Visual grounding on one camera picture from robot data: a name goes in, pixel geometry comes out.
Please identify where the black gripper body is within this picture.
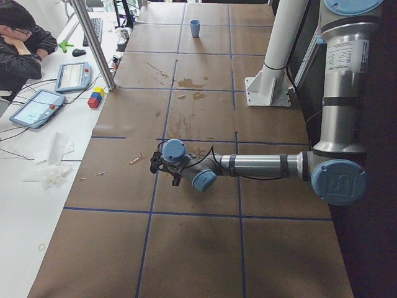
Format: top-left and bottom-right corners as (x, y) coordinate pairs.
(169, 166), (184, 180)

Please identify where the blue plastic cup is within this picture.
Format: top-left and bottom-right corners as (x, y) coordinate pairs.
(190, 19), (200, 38)

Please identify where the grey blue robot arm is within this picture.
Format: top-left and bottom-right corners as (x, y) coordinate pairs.
(150, 1), (382, 205)

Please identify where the red block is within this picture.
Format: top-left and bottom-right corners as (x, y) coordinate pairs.
(87, 97), (100, 109)

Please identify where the blue block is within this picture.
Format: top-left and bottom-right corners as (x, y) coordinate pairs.
(90, 92), (102, 101)

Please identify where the yellow block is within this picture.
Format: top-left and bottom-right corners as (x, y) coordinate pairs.
(94, 87), (105, 97)

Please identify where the folded white tissue sheet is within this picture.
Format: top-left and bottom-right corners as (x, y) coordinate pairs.
(33, 132), (74, 166)

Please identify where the crumpled white tissue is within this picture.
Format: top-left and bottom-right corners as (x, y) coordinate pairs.
(22, 164), (73, 192)

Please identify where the far blue teach pendant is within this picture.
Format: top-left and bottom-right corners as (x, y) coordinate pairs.
(55, 62), (92, 94)

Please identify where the blue teach pendant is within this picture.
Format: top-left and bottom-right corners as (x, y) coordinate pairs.
(55, 62), (92, 94)
(9, 89), (66, 129)

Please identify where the small metal can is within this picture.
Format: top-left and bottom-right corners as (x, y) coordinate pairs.
(120, 29), (130, 40)

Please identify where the rubber band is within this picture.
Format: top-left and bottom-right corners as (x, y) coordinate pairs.
(38, 243), (46, 251)

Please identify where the near blue teach pendant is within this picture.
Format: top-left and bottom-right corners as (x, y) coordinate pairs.
(9, 89), (66, 129)

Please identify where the black computer mouse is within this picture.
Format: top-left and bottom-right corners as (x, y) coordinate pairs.
(72, 48), (86, 57)

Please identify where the black keyboard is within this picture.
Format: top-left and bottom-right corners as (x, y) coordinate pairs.
(83, 17), (103, 47)

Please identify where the green plastic tool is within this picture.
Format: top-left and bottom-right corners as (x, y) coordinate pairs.
(58, 40), (74, 53)

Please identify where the person in dark jacket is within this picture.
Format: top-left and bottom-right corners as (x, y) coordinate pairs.
(1, 1), (58, 102)

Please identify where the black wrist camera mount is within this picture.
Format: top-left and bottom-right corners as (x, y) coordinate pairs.
(150, 151), (164, 174)

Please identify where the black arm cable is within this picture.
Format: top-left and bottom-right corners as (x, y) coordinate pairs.
(156, 141), (289, 181)

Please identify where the white mast base plate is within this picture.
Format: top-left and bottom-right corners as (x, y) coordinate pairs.
(244, 66), (291, 107)

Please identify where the white camera mast pole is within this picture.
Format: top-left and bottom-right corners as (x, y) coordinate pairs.
(264, 0), (309, 71)

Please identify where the aluminium frame post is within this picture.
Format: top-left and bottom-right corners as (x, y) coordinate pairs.
(71, 1), (123, 91)

